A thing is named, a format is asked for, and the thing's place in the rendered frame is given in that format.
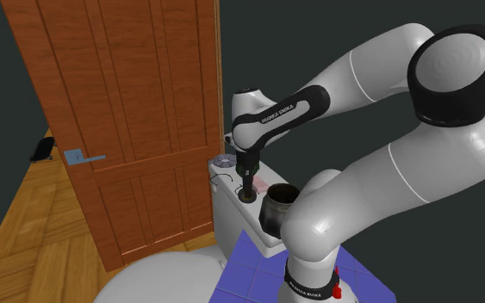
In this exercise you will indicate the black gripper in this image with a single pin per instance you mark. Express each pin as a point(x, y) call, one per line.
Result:
point(247, 163)

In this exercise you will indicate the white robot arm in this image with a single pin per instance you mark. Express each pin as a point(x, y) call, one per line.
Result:
point(393, 189)

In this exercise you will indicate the silver round disc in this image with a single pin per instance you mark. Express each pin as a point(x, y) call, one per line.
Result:
point(222, 160)

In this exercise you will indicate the pink flat block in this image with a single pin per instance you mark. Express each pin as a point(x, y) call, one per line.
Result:
point(262, 184)

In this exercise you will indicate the dark brown jar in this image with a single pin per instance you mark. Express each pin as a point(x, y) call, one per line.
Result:
point(273, 218)

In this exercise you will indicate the white toilet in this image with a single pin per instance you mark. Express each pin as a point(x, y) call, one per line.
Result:
point(233, 222)

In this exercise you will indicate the blue tiled robot stand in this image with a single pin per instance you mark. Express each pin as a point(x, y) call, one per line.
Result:
point(246, 272)

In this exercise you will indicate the brown wooden door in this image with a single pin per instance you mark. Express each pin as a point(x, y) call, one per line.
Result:
point(141, 84)

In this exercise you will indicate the black rounded object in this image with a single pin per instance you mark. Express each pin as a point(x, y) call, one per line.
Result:
point(42, 150)

